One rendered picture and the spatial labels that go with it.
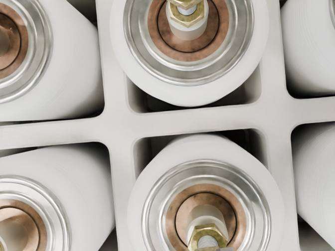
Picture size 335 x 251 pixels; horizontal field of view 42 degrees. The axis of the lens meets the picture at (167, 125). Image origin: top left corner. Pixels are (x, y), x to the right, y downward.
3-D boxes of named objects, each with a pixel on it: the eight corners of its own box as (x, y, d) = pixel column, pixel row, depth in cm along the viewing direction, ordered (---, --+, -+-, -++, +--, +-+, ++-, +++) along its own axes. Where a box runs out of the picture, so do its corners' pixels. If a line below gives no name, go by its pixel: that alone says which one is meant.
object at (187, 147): (155, 127, 44) (127, 137, 26) (251, 132, 43) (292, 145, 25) (151, 222, 44) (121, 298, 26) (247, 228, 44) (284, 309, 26)
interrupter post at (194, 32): (167, 3, 26) (163, -14, 22) (208, 1, 26) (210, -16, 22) (168, 44, 26) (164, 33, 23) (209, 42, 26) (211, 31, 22)
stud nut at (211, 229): (181, 236, 22) (181, 241, 21) (207, 214, 22) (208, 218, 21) (207, 266, 22) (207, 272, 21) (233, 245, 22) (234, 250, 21)
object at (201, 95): (141, 13, 44) (103, -58, 26) (238, 9, 43) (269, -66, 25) (144, 109, 44) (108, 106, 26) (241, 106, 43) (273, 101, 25)
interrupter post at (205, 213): (186, 200, 26) (184, 212, 23) (226, 202, 26) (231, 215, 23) (184, 240, 26) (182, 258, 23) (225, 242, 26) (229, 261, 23)
